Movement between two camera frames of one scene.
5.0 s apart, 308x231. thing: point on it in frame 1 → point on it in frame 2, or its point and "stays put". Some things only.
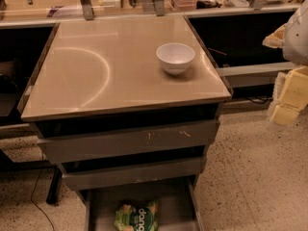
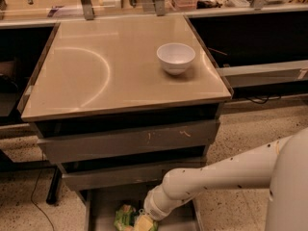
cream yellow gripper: (296, 38) → (154, 208)
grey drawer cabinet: (127, 108) stays put
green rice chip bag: (131, 218) stays put
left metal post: (86, 1) stays put
